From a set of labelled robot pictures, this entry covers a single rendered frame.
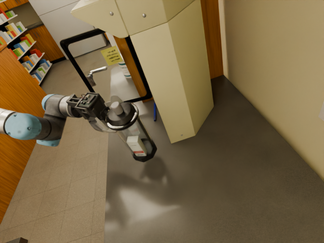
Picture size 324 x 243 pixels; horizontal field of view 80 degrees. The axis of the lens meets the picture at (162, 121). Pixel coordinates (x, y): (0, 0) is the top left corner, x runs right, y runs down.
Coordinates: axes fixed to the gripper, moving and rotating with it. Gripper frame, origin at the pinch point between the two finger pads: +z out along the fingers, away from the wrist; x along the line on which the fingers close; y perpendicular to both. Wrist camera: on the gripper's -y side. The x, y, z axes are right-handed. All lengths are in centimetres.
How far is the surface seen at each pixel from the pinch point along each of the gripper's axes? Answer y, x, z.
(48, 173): -130, -10, -173
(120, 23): 23.3, 14.1, 2.4
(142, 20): 22.2, 17.3, 7.1
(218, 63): -24, 62, 14
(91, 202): -124, -20, -91
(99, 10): 27.6, 12.4, -0.8
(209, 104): -24.8, 32.0, 17.4
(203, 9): 4, 62, 9
